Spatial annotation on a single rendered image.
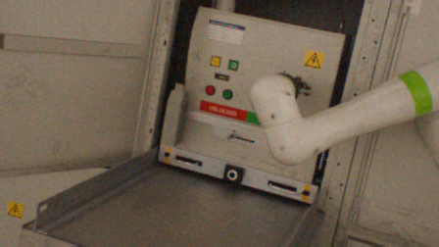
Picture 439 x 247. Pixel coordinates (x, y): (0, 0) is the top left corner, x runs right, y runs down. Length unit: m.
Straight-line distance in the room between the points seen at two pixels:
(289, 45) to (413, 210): 0.61
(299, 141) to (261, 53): 0.51
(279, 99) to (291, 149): 0.12
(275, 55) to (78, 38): 0.59
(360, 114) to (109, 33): 0.81
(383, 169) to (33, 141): 1.03
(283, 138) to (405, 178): 0.52
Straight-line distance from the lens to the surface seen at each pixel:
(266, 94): 1.46
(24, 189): 2.31
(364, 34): 1.84
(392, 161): 1.86
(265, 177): 1.94
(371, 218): 1.90
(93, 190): 1.69
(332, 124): 1.50
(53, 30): 1.80
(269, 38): 1.89
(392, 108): 1.54
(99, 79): 1.92
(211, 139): 1.98
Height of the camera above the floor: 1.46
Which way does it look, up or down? 12 degrees down
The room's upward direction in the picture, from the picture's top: 11 degrees clockwise
